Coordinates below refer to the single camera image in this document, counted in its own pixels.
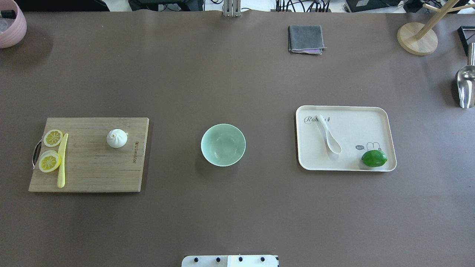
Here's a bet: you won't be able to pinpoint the white ceramic spoon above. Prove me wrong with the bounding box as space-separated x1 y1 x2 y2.
316 115 342 154

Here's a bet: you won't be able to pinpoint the mint green bowl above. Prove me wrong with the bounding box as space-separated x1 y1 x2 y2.
200 123 246 167

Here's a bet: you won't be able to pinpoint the pink bowl with ice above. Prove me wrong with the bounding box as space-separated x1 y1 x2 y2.
0 0 27 49

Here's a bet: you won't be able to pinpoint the cream rectangular tray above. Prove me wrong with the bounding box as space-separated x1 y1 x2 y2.
295 105 397 171

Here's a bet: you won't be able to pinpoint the grey folded cloth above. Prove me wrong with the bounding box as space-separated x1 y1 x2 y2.
288 25 326 55

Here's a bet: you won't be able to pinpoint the green lime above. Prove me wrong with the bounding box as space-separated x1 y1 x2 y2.
361 150 387 168

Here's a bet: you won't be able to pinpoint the wooden cutting board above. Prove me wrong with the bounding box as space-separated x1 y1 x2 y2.
29 117 149 193

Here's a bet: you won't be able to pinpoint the yellow plastic knife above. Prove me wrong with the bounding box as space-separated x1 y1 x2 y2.
57 133 69 189

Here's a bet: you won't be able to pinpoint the single lemon slice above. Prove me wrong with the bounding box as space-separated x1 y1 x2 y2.
43 129 64 147

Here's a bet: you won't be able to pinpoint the stacked lemon slices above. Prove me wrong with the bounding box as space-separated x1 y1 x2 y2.
39 150 62 173

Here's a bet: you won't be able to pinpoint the wooden mug tree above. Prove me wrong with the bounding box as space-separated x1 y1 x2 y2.
397 0 475 56

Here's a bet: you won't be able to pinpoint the metal scoop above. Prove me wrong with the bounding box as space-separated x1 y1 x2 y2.
456 43 475 109

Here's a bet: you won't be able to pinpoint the aluminium frame post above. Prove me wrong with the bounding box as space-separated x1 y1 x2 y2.
223 0 241 17

